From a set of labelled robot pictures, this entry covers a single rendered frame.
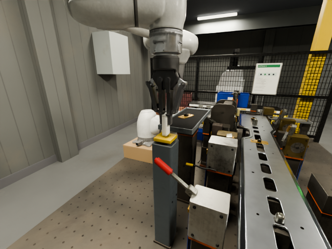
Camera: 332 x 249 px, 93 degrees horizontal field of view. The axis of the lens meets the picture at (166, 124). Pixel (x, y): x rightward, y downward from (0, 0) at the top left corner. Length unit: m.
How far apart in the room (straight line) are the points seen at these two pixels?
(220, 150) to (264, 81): 1.41
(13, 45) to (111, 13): 2.41
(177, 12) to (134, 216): 0.83
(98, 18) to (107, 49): 2.87
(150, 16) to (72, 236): 0.86
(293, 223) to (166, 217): 0.37
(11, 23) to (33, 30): 0.21
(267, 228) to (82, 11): 0.67
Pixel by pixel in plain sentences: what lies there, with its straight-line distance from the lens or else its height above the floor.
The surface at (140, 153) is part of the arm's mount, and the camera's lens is 1.24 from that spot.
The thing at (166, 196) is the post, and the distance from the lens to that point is 0.60.
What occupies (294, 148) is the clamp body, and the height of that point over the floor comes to 0.98.
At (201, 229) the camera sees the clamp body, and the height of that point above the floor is 0.99.
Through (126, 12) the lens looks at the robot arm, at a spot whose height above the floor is 1.49.
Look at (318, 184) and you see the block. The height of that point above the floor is 1.03.
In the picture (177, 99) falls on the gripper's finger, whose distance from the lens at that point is 0.46.
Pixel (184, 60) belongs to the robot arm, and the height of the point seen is 1.43.
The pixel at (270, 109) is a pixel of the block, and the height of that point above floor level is 1.05.
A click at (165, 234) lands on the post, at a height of 0.77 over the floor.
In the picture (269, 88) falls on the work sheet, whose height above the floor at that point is 1.21.
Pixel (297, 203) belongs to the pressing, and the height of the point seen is 1.00.
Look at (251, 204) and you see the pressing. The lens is 0.56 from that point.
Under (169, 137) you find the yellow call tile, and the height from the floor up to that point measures 1.16.
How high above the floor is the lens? 1.36
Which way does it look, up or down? 18 degrees down
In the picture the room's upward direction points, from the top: straight up
